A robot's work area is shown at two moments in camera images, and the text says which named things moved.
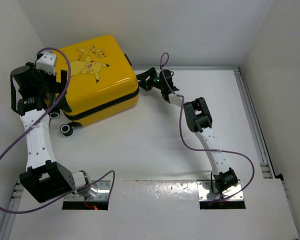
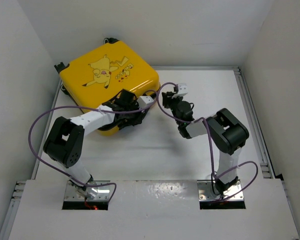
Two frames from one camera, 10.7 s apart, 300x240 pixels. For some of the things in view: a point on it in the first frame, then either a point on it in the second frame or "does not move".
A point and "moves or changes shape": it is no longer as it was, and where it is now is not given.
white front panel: x=158 y=210 does not move
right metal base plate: x=205 y=193 does not move
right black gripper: x=151 y=73 to x=168 y=99
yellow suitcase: x=103 y=83 moves or changes shape
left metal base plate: x=103 y=188 does not move
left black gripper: x=57 y=87 to x=137 y=119
